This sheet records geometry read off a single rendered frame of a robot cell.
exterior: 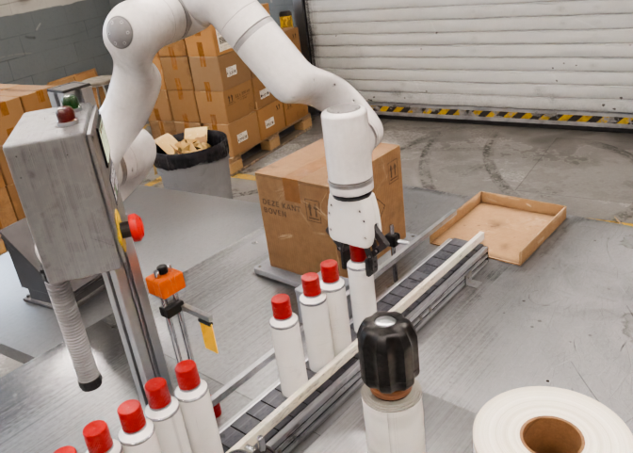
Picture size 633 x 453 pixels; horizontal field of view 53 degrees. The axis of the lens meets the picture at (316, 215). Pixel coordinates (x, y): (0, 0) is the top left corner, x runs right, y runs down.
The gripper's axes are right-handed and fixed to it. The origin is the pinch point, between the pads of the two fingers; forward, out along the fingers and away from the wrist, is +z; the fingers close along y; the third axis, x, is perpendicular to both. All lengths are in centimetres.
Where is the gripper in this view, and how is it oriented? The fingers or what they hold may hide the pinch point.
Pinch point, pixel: (359, 262)
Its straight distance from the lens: 128.1
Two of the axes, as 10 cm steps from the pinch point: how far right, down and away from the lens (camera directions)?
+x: 6.4, -3.9, 6.6
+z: 1.2, 9.0, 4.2
